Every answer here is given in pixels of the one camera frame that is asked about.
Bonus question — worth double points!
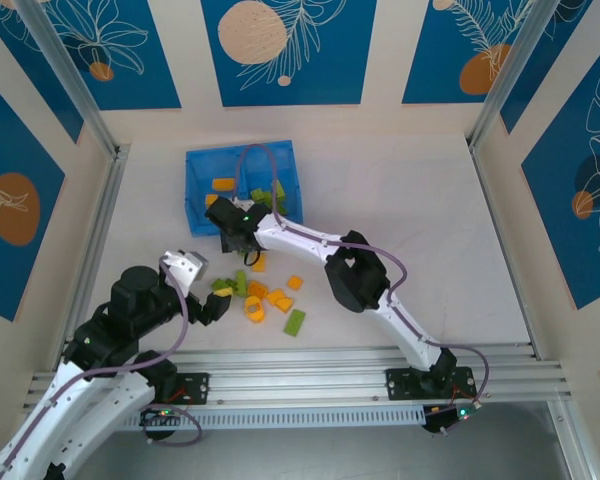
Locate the blue two-compartment plastic bin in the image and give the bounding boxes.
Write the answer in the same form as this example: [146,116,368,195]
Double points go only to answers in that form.
[185,139,305,237]

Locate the orange arch lego piece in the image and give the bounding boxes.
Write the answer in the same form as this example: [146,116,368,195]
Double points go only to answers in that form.
[242,295,266,325]

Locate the small circuit board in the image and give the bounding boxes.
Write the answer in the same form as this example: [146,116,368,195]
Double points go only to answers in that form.
[139,407,187,430]
[423,404,483,435]

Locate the purple cable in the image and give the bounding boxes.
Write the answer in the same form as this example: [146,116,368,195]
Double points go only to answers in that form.
[234,143,492,409]
[0,259,204,474]

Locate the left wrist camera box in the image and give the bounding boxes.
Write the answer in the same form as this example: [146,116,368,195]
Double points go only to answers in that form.
[159,249,210,292]

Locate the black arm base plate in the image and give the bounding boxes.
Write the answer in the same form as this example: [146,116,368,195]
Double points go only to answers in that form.
[385,367,479,402]
[129,372,211,407]

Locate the aluminium side rail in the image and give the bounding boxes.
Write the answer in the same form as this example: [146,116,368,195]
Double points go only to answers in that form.
[52,144,132,371]
[468,144,542,361]

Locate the wide aluminium mounting rail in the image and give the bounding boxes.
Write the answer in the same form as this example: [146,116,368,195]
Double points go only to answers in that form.
[23,347,575,410]

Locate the grey slotted cable duct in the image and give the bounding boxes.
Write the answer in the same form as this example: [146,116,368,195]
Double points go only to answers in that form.
[114,404,427,434]

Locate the blue floral wall panel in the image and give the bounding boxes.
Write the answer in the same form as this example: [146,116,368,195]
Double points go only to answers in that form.
[201,0,379,108]
[401,0,536,106]
[0,0,85,145]
[29,0,183,112]
[499,0,594,135]
[521,49,600,312]
[0,69,67,323]

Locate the aluminium frame post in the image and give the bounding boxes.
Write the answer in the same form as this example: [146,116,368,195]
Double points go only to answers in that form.
[467,0,555,151]
[15,0,121,157]

